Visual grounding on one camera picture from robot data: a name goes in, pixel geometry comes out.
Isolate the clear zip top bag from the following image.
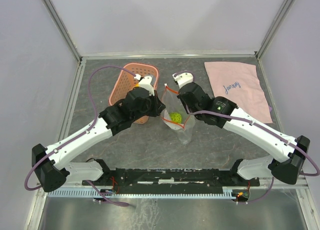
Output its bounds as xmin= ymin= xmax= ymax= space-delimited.
xmin=160 ymin=84 xmax=196 ymax=145

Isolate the green toy fruit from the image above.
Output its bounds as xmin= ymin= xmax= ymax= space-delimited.
xmin=169 ymin=112 xmax=183 ymax=124

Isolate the pink plastic basket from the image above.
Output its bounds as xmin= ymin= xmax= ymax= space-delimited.
xmin=100 ymin=63 xmax=159 ymax=127

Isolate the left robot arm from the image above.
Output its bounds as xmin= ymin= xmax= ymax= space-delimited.
xmin=31 ymin=87 xmax=166 ymax=192

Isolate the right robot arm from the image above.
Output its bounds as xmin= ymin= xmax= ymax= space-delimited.
xmin=177 ymin=82 xmax=310 ymax=185

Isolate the pink cloth with writing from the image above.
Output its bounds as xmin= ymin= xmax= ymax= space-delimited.
xmin=204 ymin=62 xmax=273 ymax=124

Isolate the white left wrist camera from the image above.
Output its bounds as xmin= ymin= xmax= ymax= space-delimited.
xmin=138 ymin=75 xmax=156 ymax=96

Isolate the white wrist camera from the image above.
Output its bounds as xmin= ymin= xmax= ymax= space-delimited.
xmin=138 ymin=75 xmax=156 ymax=96
xmin=172 ymin=72 xmax=194 ymax=88

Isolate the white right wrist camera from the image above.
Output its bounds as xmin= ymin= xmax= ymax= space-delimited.
xmin=172 ymin=72 xmax=194 ymax=88

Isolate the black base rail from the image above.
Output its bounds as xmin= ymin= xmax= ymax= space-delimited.
xmin=92 ymin=163 xmax=260 ymax=194

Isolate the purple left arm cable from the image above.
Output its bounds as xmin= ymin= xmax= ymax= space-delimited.
xmin=23 ymin=65 xmax=131 ymax=207

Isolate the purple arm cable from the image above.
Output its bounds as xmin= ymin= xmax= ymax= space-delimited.
xmin=174 ymin=72 xmax=320 ymax=205
xmin=23 ymin=65 xmax=131 ymax=207

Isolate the light blue cable duct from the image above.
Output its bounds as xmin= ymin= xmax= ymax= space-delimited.
xmin=47 ymin=187 xmax=236 ymax=199

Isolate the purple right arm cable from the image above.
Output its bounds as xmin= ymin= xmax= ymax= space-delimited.
xmin=174 ymin=72 xmax=320 ymax=205

